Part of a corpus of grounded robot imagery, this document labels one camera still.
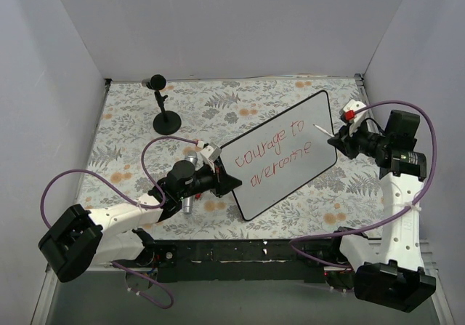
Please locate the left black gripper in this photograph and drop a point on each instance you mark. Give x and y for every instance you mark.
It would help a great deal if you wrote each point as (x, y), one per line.
(221, 179)

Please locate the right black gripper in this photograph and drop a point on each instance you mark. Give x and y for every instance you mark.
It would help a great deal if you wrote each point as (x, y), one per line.
(347, 142)

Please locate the red white marker pen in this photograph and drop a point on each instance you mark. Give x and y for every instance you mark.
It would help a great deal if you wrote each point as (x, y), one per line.
(323, 130)

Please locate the white whiteboard black frame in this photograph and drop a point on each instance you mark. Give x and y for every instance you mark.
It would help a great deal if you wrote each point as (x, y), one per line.
(280, 155)

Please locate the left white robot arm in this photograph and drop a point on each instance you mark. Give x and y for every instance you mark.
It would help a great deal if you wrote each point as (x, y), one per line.
(83, 237)

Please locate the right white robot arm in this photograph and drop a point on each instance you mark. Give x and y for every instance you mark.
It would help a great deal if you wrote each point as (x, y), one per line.
(394, 275)

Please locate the silver microphone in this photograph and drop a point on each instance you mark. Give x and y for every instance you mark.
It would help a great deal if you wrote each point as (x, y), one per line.
(187, 203)

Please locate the floral table mat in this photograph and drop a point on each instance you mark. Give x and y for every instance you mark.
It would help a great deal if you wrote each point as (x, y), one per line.
(127, 155)

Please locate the black microphone stand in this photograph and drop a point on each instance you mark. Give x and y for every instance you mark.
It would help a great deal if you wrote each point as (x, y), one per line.
(166, 122)

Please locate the black base bar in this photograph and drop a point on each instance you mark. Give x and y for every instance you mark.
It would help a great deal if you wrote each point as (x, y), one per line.
(232, 260)

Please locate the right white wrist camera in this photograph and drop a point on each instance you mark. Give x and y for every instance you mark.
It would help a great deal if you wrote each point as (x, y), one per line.
(352, 117)

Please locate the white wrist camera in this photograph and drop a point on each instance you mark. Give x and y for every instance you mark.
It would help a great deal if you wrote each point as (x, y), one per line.
(210, 153)
(352, 117)

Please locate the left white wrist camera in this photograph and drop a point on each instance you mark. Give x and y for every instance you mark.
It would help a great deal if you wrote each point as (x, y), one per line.
(210, 153)

